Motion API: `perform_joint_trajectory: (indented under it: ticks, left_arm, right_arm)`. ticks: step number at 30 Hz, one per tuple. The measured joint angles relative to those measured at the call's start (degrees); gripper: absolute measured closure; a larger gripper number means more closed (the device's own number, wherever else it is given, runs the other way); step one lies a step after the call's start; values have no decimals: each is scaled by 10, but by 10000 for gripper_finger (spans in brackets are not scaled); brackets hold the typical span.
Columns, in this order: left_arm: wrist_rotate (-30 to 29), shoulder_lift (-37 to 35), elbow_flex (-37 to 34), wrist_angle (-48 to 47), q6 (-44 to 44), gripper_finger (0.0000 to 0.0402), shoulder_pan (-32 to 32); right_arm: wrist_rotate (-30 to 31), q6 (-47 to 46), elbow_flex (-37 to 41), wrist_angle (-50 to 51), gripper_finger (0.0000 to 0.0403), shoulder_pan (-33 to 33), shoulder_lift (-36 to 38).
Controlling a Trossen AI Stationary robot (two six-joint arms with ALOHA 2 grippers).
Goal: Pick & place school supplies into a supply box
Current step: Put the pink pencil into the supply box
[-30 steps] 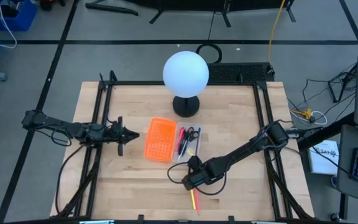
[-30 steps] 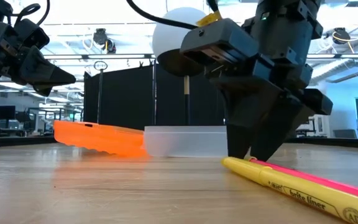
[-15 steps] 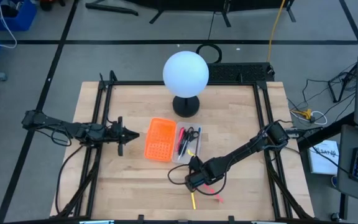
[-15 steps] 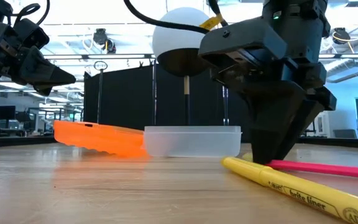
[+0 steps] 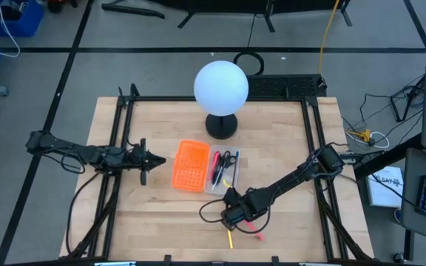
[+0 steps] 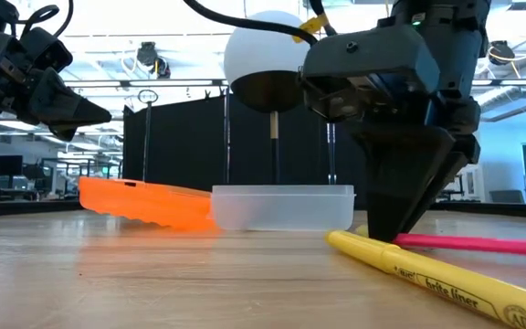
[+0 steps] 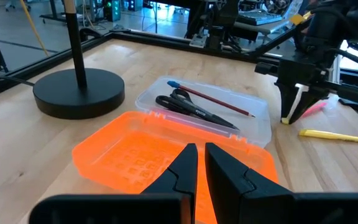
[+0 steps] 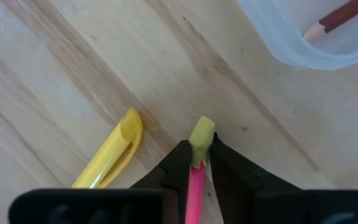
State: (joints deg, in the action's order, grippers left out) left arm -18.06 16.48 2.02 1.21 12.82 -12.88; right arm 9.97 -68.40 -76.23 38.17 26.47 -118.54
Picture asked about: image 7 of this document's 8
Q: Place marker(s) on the black table frame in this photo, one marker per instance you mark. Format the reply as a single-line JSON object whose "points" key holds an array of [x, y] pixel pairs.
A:
{"points": [[154, 39]]}

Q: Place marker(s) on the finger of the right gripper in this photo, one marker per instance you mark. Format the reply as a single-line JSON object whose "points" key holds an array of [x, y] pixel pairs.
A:
{"points": [[309, 102], [287, 99]]}

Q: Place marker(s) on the brown pencil blue cap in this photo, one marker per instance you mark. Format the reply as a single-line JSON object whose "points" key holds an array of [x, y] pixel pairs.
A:
{"points": [[210, 99]]}

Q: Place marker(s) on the black pen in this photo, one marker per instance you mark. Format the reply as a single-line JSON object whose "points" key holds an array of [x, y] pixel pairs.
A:
{"points": [[210, 116]]}

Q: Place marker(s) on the black scissors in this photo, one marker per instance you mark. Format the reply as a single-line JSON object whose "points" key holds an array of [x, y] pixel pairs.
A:
{"points": [[169, 102]]}

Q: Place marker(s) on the white globe lamp black base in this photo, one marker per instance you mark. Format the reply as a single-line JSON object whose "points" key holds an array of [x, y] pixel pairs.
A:
{"points": [[73, 96]]}

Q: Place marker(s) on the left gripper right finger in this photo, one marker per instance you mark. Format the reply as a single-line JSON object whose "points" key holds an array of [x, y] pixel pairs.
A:
{"points": [[228, 193]]}

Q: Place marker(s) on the yellow highlighter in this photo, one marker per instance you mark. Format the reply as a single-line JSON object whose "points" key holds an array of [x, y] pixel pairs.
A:
{"points": [[334, 135]]}

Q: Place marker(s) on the clear box with orange lid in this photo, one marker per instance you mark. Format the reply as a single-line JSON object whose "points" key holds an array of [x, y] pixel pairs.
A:
{"points": [[129, 155]]}

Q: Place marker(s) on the yellow tape tag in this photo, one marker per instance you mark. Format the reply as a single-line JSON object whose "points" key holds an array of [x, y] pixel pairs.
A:
{"points": [[298, 18]]}

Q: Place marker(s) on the black backlit keyboard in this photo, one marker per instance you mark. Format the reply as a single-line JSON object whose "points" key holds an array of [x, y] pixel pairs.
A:
{"points": [[258, 17]]}

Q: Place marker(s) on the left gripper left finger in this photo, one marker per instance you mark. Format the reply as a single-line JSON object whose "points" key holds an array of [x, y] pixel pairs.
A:
{"points": [[182, 186]]}

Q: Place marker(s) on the pink pencil green eraser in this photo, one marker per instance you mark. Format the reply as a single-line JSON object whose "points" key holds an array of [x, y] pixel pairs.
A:
{"points": [[314, 109]]}

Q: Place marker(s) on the grey desk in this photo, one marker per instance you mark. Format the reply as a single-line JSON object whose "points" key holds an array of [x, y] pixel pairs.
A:
{"points": [[269, 28]]}

